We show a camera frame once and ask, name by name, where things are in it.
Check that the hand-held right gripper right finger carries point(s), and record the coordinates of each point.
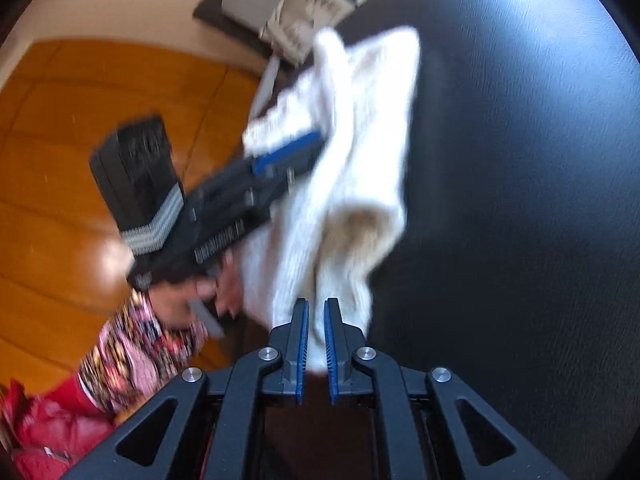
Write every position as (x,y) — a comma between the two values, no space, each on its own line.
(331,350)

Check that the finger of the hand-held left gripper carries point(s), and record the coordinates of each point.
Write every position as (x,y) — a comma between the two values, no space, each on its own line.
(287,152)

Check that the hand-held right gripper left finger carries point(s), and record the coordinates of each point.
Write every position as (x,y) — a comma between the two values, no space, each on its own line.
(300,350)

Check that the white knit sweater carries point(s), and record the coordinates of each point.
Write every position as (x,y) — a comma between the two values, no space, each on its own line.
(360,160)

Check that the person's left hand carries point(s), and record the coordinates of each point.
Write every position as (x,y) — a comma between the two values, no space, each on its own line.
(175,305)

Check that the black rolled mat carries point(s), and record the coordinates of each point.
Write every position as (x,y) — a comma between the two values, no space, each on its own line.
(225,22)

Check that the tiger print pillow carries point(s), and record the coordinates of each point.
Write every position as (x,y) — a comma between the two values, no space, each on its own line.
(310,10)

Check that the red jacket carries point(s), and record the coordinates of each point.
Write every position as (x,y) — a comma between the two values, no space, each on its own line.
(45,425)

